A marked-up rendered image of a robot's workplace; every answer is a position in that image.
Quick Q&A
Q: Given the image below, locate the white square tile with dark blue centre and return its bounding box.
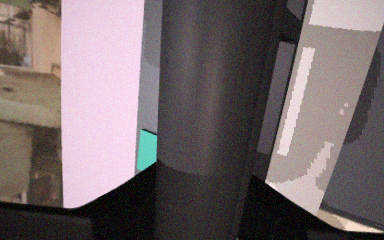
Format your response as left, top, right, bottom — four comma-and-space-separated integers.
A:
316, 207, 384, 233

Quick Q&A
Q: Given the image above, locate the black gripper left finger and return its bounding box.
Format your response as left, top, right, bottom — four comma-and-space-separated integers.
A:
0, 162, 156, 240

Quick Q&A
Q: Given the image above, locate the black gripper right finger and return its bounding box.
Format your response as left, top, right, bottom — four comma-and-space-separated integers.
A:
237, 173, 384, 240

